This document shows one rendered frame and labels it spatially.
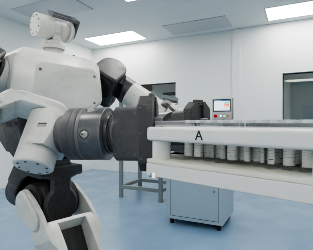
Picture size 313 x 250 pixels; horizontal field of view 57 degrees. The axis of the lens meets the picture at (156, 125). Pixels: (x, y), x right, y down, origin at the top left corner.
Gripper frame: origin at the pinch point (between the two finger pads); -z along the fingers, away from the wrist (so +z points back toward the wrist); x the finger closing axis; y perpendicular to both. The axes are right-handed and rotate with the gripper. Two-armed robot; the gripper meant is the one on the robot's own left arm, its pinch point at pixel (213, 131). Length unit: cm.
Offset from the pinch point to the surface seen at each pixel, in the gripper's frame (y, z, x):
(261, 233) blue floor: -216, 125, 106
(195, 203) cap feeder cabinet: -177, 175, 79
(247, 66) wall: -429, 278, -112
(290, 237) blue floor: -229, 101, 107
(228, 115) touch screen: -223, 167, -13
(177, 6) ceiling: -262, 288, -187
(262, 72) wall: -440, 255, -99
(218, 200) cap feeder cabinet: -187, 153, 73
